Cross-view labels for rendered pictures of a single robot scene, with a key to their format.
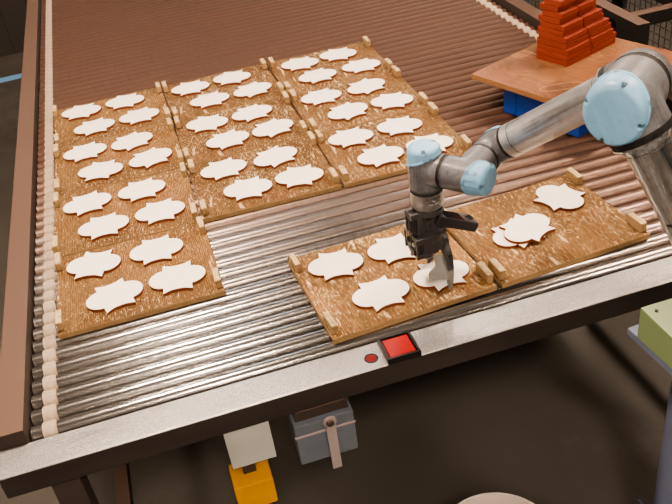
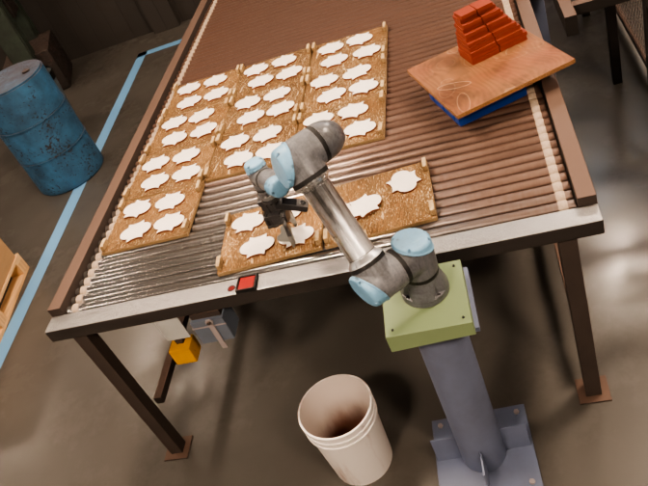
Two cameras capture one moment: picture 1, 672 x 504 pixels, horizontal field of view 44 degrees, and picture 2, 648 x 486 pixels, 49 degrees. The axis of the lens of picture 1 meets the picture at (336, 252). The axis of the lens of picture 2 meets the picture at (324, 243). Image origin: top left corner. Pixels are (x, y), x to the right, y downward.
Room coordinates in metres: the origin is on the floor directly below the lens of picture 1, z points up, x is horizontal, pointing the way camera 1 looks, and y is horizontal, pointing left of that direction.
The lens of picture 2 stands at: (-0.19, -1.44, 2.49)
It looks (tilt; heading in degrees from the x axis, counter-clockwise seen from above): 37 degrees down; 32
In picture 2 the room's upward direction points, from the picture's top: 25 degrees counter-clockwise
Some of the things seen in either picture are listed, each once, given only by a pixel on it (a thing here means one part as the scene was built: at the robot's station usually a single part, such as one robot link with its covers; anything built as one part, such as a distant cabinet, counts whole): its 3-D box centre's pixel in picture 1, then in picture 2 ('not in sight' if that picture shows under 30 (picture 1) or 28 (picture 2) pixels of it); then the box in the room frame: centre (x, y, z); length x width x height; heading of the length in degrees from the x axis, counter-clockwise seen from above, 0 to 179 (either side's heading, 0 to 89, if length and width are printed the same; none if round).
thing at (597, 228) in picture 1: (538, 226); (378, 203); (1.75, -0.52, 0.93); 0.41 x 0.35 x 0.02; 106
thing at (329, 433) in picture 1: (322, 426); (215, 323); (1.32, 0.09, 0.77); 0.14 x 0.11 x 0.18; 102
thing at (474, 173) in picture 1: (470, 172); (277, 180); (1.53, -0.31, 1.24); 0.11 x 0.11 x 0.08; 51
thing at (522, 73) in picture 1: (583, 68); (485, 67); (2.44, -0.87, 1.03); 0.50 x 0.50 x 0.02; 34
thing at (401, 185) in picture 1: (376, 194); (310, 167); (2.07, -0.14, 0.90); 1.95 x 0.05 x 0.05; 102
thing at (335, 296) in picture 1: (387, 274); (272, 231); (1.64, -0.12, 0.93); 0.41 x 0.35 x 0.02; 105
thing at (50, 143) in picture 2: not in sight; (40, 128); (3.66, 2.89, 0.46); 0.59 x 0.59 x 0.92
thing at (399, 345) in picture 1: (398, 347); (247, 283); (1.37, -0.11, 0.92); 0.06 x 0.06 x 0.01; 12
